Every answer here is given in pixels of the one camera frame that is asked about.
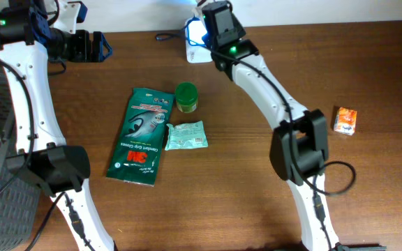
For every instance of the light green wipes pack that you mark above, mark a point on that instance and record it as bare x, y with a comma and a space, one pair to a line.
186, 136

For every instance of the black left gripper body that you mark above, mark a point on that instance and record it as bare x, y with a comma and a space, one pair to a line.
86, 45

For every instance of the orange Kleenex tissue pack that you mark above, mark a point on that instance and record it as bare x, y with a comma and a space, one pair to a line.
345, 121

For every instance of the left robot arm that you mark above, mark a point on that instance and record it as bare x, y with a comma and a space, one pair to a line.
31, 37

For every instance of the green 3M gloves packet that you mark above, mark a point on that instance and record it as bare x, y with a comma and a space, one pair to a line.
138, 150

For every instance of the green lidded jar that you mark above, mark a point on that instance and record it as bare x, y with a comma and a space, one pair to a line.
186, 96

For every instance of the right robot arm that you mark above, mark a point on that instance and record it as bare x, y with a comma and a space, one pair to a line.
299, 148

